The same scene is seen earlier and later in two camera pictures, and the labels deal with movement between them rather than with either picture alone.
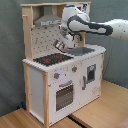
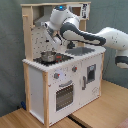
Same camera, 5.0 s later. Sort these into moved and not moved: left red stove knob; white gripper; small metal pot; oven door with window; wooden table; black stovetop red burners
Moved: white gripper; small metal pot
Not moved: oven door with window; left red stove knob; wooden table; black stovetop red burners
